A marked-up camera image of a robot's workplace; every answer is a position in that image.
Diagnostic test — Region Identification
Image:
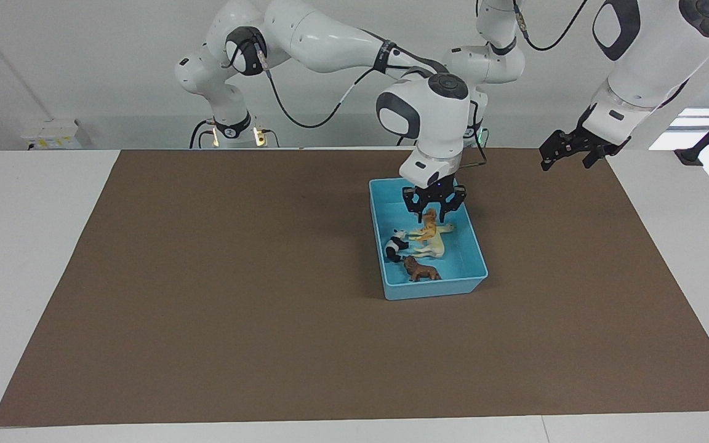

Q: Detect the brown table mat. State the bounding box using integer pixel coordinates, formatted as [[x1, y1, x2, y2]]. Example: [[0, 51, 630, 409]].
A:
[[0, 148, 709, 428]]

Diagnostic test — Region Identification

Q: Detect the cream horse toy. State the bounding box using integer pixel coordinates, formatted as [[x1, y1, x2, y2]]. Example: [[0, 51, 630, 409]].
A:
[[406, 223, 457, 258]]

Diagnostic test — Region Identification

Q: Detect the orange striped tiger toy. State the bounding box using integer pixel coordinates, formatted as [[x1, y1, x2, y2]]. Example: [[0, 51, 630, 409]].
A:
[[419, 209, 442, 242]]

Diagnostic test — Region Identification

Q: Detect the white yellow electrical box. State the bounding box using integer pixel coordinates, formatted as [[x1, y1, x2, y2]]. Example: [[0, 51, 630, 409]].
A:
[[21, 118, 82, 151]]

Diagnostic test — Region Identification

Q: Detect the black and white panda toy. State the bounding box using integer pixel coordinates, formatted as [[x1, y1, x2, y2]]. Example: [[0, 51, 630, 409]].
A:
[[383, 229, 411, 264]]

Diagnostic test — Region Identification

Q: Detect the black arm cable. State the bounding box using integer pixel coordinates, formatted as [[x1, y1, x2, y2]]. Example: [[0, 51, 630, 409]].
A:
[[261, 37, 395, 130], [510, 0, 590, 52]]

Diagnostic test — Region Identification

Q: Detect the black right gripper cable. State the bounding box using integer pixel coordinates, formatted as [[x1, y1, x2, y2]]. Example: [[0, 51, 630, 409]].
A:
[[455, 146, 489, 169]]

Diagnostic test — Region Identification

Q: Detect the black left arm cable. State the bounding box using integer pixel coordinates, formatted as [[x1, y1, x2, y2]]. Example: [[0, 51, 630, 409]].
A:
[[510, 0, 590, 52]]

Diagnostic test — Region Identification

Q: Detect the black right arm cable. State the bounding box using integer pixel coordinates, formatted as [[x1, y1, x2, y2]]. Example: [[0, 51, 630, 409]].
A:
[[261, 37, 395, 130]]

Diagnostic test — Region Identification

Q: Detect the light blue storage box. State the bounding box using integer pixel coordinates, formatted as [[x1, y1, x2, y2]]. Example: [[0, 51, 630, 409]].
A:
[[369, 178, 489, 301]]

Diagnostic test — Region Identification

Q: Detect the brown lion toy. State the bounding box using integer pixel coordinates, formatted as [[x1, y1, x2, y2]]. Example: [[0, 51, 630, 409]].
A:
[[402, 255, 443, 283]]

